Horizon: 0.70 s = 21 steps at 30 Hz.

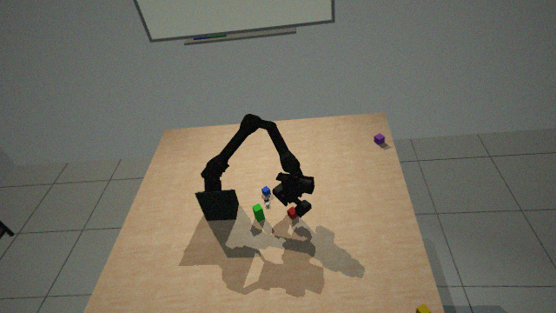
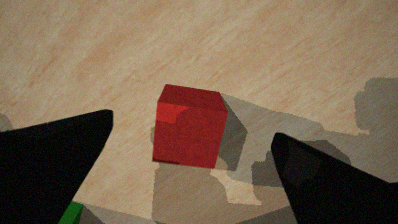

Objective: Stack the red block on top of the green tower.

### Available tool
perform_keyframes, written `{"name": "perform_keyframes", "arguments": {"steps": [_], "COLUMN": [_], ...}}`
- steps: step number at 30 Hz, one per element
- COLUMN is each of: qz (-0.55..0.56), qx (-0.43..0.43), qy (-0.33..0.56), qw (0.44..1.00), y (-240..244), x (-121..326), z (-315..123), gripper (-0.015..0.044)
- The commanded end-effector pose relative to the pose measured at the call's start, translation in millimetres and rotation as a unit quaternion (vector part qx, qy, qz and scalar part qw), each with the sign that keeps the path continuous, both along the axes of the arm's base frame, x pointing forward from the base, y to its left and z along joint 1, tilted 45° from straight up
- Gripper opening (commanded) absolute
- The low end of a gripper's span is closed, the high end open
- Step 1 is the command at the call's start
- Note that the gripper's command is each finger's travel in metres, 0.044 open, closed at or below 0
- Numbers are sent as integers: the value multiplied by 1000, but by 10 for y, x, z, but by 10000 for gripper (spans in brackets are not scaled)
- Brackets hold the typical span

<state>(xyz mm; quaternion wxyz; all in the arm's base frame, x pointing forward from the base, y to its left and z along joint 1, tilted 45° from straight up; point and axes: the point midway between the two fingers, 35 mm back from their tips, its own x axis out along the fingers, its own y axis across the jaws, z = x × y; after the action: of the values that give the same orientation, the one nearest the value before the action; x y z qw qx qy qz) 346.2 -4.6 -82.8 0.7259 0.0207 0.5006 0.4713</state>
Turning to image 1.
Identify blue block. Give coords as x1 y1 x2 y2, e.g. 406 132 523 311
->
261 186 271 196

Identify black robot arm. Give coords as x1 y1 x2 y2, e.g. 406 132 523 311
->
201 114 314 197

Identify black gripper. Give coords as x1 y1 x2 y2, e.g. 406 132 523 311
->
272 183 312 217

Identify small purple block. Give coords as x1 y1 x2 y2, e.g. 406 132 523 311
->
374 134 385 145

